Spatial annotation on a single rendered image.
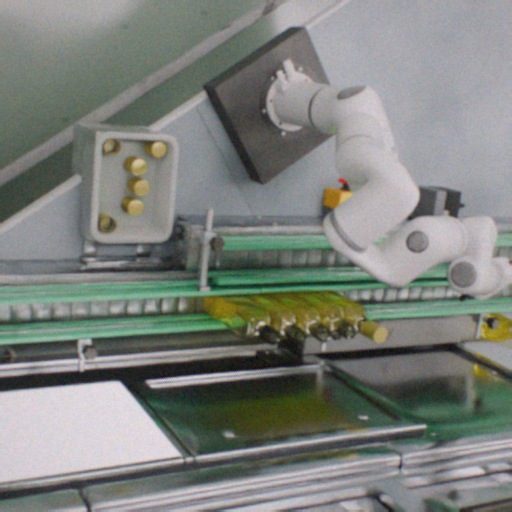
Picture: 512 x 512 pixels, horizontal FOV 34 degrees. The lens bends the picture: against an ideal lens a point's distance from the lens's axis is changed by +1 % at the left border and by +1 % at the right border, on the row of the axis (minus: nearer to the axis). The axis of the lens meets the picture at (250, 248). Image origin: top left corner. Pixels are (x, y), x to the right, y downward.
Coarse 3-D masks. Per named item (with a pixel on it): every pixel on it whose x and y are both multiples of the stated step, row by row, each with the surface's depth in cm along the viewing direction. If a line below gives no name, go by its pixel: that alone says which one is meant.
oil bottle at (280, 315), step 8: (248, 296) 173; (256, 296) 173; (264, 296) 174; (264, 304) 168; (272, 304) 169; (280, 304) 170; (272, 312) 164; (280, 312) 164; (288, 312) 165; (272, 320) 163; (280, 320) 163; (288, 320) 163; (296, 320) 165; (280, 328) 163
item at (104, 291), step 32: (0, 288) 156; (32, 288) 158; (64, 288) 160; (96, 288) 162; (128, 288) 165; (160, 288) 167; (192, 288) 169; (224, 288) 171; (256, 288) 174; (288, 288) 177; (320, 288) 180; (352, 288) 185; (384, 288) 189
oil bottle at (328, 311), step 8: (296, 296) 177; (304, 296) 176; (312, 296) 177; (320, 296) 178; (312, 304) 172; (320, 304) 172; (328, 304) 172; (320, 312) 169; (328, 312) 168; (336, 312) 169; (344, 312) 170; (328, 320) 168; (344, 320) 170; (328, 328) 168
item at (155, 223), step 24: (96, 144) 163; (168, 144) 171; (96, 168) 164; (120, 168) 173; (168, 168) 173; (96, 192) 165; (120, 192) 175; (168, 192) 173; (96, 216) 166; (120, 216) 176; (144, 216) 178; (168, 216) 173; (120, 240) 170; (144, 240) 172
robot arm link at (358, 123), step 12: (348, 120) 149; (360, 120) 147; (372, 120) 148; (336, 132) 151; (348, 132) 144; (360, 132) 143; (372, 132) 144; (384, 132) 150; (336, 144) 147; (384, 144) 148; (396, 156) 160
